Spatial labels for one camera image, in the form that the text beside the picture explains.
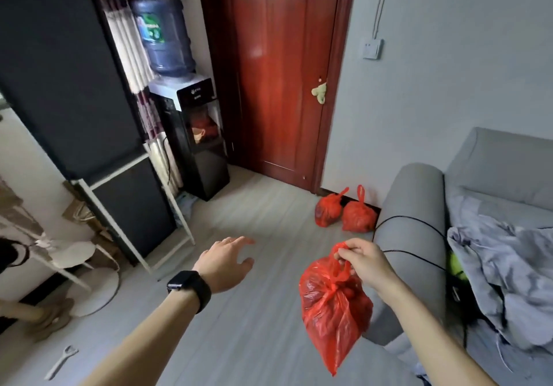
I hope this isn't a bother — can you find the black smart watch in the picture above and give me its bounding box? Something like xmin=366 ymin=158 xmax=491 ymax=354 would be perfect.
xmin=167 ymin=270 xmax=212 ymax=315

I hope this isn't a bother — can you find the black cable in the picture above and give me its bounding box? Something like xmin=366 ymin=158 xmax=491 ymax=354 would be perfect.
xmin=373 ymin=216 xmax=468 ymax=347

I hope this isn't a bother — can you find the red wooden door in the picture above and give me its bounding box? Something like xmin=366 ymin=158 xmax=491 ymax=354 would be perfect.
xmin=196 ymin=0 xmax=360 ymax=195

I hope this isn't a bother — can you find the yellow-green object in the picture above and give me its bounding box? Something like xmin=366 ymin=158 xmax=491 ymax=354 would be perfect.
xmin=448 ymin=252 xmax=468 ymax=281

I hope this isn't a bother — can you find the white wall switch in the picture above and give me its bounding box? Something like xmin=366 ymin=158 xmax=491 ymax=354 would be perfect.
xmin=361 ymin=37 xmax=385 ymax=60

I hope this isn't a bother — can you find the red plastic bag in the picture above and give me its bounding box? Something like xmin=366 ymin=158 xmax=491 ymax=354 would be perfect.
xmin=299 ymin=242 xmax=374 ymax=377
xmin=315 ymin=187 xmax=350 ymax=228
xmin=341 ymin=185 xmax=379 ymax=233

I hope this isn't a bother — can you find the person's left hand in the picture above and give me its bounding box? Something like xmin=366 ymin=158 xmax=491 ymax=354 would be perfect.
xmin=192 ymin=236 xmax=256 ymax=294

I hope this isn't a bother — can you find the brown paper bag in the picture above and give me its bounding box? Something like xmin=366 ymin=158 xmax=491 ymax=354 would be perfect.
xmin=62 ymin=179 xmax=109 ymax=237

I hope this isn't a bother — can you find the white standing fan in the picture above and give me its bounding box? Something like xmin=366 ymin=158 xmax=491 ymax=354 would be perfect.
xmin=41 ymin=240 xmax=122 ymax=318

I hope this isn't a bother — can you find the grey sofa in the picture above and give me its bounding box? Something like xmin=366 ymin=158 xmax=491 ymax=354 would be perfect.
xmin=362 ymin=127 xmax=553 ymax=386

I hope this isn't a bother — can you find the person's left forearm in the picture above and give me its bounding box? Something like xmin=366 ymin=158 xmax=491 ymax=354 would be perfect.
xmin=80 ymin=288 xmax=203 ymax=386

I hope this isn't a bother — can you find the person's right hand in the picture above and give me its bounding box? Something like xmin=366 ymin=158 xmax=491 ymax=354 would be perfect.
xmin=335 ymin=238 xmax=401 ymax=300

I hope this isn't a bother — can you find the blue water bottle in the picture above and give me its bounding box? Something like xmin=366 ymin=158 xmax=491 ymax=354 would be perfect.
xmin=130 ymin=0 xmax=197 ymax=78

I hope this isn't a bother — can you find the person's right forearm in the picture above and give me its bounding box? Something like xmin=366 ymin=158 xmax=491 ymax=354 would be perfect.
xmin=375 ymin=277 xmax=498 ymax=386

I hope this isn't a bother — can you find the patterned curtain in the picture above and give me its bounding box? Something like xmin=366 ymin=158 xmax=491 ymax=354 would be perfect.
xmin=81 ymin=0 xmax=184 ymax=203

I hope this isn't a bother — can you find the black fabric wardrobe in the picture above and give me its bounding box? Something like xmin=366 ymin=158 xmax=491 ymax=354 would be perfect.
xmin=0 ymin=0 xmax=196 ymax=275

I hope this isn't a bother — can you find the black water dispenser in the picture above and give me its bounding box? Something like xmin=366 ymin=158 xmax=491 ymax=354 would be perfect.
xmin=148 ymin=77 xmax=231 ymax=202

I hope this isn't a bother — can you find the white plastic tool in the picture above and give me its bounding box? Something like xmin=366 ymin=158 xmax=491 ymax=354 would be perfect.
xmin=44 ymin=345 xmax=79 ymax=381

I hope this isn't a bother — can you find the grey crumpled blanket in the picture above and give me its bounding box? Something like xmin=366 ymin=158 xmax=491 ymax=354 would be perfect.
xmin=446 ymin=183 xmax=553 ymax=353

